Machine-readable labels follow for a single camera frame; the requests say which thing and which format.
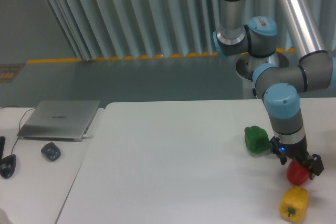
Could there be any green bell pepper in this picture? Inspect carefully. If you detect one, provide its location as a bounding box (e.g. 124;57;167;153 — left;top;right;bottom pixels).
244;125;269;154

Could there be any black cylindrical object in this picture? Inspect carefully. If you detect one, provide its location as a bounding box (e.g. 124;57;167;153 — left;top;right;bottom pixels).
0;136;6;159

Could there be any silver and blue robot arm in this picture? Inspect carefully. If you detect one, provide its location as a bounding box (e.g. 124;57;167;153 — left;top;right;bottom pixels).
213;0;335;178

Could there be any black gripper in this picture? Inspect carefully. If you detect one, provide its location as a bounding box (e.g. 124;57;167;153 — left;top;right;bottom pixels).
269;136;324;180

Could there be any thin dark cable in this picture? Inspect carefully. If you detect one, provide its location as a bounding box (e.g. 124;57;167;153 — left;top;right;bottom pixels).
0;105;36;156

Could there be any red bell pepper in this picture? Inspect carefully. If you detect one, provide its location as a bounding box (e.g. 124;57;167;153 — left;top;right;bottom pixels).
286;161;309;186

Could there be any silver closed laptop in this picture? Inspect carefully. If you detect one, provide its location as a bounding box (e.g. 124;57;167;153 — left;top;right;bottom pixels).
17;100;100;142

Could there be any black computer mouse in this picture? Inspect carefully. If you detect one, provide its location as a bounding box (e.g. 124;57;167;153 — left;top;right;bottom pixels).
1;154;17;179

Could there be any yellow bell pepper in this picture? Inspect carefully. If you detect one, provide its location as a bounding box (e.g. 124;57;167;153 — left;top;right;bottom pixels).
278;186;309;223

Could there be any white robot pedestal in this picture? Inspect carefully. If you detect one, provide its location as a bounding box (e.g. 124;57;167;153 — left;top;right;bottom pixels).
236;52;289;99

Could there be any white side table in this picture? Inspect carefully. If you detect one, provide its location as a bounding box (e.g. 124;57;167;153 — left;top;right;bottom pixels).
1;108;104;223

